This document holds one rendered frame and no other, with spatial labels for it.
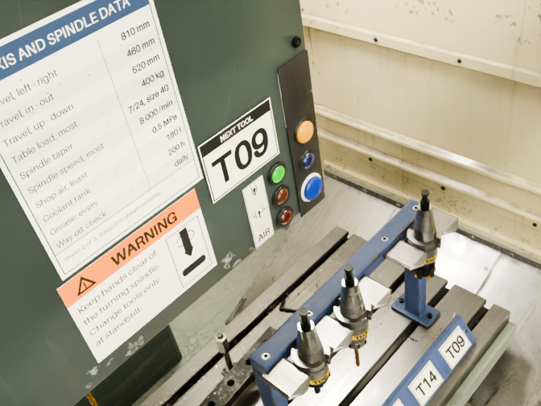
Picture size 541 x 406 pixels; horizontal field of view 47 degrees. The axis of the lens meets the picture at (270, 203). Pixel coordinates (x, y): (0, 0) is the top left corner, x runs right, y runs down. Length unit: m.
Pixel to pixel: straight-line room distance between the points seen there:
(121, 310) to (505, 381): 1.15
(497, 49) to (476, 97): 0.14
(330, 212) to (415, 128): 0.41
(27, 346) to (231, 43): 0.31
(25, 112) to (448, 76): 1.14
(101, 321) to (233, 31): 0.29
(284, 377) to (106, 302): 0.49
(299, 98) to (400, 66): 0.90
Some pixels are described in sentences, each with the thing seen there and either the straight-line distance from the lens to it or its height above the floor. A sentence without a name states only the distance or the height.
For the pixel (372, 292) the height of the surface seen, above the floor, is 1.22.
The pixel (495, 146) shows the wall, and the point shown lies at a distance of 1.51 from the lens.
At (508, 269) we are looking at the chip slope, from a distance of 1.68.
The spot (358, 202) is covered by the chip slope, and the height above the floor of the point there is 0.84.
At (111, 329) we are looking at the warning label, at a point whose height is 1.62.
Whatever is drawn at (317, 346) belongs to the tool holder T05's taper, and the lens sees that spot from 1.00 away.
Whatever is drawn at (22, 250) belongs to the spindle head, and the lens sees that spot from 0.52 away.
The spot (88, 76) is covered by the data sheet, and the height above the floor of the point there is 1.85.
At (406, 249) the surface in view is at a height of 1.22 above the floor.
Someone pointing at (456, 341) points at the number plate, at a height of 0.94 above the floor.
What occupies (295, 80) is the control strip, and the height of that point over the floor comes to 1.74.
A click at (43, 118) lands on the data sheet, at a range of 0.48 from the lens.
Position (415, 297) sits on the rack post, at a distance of 1.43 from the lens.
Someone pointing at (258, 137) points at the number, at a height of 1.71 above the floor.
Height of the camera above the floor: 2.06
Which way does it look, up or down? 40 degrees down
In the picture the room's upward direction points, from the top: 11 degrees counter-clockwise
